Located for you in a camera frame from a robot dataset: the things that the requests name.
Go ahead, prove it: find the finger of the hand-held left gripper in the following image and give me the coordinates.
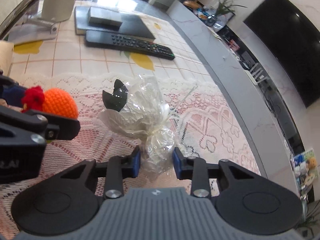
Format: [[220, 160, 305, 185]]
[[23, 110, 81, 141], [0, 77, 28, 107]]

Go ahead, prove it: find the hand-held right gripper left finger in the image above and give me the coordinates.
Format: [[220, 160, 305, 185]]
[[60, 146, 141, 200]]

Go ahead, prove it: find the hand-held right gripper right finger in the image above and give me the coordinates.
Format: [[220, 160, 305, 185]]
[[172, 147, 260, 198]]

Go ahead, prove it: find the orange and red crochet toy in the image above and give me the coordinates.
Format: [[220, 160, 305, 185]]
[[21, 86, 79, 119]]

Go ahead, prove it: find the cellophane-wrapped black flower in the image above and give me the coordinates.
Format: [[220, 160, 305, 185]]
[[98, 76, 186, 183]]

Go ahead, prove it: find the pink lace tablecloth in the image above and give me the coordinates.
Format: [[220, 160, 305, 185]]
[[0, 72, 262, 230]]

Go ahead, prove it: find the checkered lemon-print tablecloth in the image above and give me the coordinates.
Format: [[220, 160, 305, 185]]
[[0, 4, 220, 90]]

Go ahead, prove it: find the white stand with metal base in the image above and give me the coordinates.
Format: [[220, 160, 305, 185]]
[[7, 0, 83, 42]]

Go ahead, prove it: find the black remote control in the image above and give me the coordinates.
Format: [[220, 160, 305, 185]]
[[85, 29, 176, 61]]

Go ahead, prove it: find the white marble media console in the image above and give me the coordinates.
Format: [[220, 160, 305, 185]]
[[166, 0, 311, 202]]

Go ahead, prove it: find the small grey box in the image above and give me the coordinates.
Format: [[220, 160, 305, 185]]
[[88, 6, 123, 28]]

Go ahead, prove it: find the green picture board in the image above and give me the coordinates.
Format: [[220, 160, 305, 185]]
[[291, 148, 318, 196]]

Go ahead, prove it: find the white router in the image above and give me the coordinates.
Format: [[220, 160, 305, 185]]
[[249, 62, 269, 86]]

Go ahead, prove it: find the black flat tablet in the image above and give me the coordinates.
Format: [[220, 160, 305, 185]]
[[74, 5, 156, 40]]

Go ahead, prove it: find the brown teddy bear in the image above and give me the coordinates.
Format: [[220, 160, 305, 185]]
[[303, 155, 318, 176]]

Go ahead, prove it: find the long-leaf potted plant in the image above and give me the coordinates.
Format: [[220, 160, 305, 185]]
[[297, 200, 320, 240]]

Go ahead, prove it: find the golden ornament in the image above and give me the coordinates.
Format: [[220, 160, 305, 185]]
[[183, 0, 201, 9]]

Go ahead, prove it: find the green plant in glass vase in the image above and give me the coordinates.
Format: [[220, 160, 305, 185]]
[[212, 0, 248, 32]]

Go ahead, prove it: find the black wall television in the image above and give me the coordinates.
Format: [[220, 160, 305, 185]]
[[243, 0, 320, 109]]

